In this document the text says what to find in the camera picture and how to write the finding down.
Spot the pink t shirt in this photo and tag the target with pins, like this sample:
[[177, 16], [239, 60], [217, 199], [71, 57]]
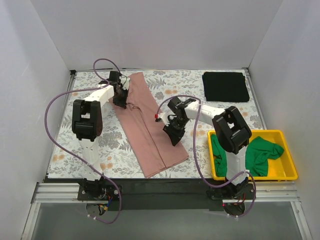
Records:
[[150, 144]]

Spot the yellow plastic bin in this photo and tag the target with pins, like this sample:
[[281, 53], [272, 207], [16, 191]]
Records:
[[281, 169]]

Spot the floral patterned table mat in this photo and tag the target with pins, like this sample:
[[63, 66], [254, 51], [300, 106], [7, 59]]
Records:
[[117, 157]]

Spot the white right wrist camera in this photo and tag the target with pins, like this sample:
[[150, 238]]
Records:
[[162, 117]]

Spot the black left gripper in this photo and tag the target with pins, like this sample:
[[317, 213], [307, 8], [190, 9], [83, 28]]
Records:
[[120, 97]]

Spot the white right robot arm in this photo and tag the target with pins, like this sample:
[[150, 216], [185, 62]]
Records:
[[231, 130]]

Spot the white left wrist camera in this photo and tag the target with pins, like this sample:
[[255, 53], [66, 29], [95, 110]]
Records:
[[125, 81]]

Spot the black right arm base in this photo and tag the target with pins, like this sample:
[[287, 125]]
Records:
[[220, 193]]

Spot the folded black t shirt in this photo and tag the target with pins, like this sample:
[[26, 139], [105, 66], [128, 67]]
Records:
[[225, 87]]

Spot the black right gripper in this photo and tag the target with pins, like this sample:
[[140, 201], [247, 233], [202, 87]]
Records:
[[173, 127]]

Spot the green t shirt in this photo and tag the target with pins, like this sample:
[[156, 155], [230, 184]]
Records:
[[258, 152]]

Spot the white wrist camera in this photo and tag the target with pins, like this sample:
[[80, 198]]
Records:
[[125, 81], [162, 117]]

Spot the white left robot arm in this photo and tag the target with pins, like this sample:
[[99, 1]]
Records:
[[87, 125]]

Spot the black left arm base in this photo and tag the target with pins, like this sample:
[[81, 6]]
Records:
[[110, 192]]

